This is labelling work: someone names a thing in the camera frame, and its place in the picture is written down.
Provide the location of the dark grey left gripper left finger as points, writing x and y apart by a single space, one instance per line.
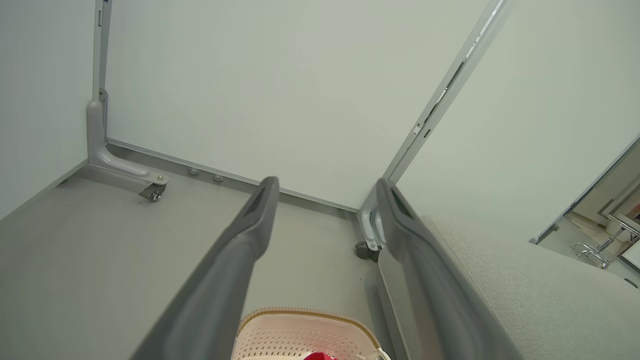
215 280

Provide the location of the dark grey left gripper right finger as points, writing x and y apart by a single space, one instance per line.
435 300

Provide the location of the red garment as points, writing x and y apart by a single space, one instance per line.
320 356

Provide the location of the grey fabric sofa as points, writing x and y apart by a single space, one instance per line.
525 300

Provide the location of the black swivel caster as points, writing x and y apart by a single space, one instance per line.
365 251

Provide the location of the grey partition foot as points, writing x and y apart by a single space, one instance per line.
96 135
379 227
366 220

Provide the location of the cream perforated laundry basket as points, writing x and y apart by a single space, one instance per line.
290 335

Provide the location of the grey swivel caster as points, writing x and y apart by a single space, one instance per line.
152 192

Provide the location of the chrome stool base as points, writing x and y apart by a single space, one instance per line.
595 250

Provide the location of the grey partition bottom rail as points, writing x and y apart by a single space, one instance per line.
160 156

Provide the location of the grey aluminium partition post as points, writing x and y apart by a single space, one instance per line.
98 50
587 189
455 75

